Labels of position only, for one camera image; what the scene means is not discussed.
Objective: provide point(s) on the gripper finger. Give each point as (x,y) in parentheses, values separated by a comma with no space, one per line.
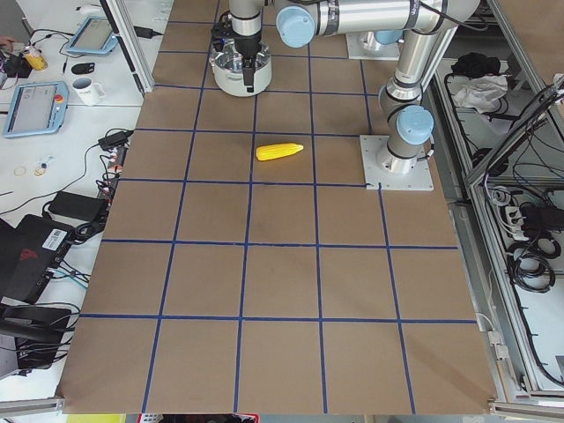
(248,69)

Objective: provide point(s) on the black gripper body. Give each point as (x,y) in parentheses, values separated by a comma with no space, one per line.
(248,47)

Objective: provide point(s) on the glass pot lid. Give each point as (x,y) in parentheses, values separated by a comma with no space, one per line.
(231,60)

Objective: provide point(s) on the yellow corn cob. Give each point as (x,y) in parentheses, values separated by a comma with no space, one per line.
(277,151)

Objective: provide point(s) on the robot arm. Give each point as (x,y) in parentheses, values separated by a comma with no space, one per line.
(298,22)
(421,22)

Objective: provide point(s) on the mint green pot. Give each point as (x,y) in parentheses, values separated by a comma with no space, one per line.
(232,83)

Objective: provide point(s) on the far blue teach pendant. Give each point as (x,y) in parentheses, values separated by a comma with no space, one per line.
(94,37)

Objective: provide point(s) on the blue teach pendant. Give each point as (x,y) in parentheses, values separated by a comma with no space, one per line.
(36,109)
(94,37)

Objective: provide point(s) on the white mug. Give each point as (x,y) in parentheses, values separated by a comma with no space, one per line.
(90,92)

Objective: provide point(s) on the black round case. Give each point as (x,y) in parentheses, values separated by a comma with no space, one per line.
(83,68)

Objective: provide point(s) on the black power adapter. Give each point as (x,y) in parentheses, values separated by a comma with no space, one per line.
(77,206)

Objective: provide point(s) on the near blue teach pendant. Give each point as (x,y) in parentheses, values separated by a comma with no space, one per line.
(36,109)

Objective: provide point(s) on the white crumpled cloth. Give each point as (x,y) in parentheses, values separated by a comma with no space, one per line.
(483,94)

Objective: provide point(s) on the black laptop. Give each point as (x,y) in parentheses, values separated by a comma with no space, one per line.
(29,253)

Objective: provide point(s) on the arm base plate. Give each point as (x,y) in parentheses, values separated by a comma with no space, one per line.
(380,45)
(382,170)

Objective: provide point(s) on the aluminium frame post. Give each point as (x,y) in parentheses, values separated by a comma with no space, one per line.
(120,21)

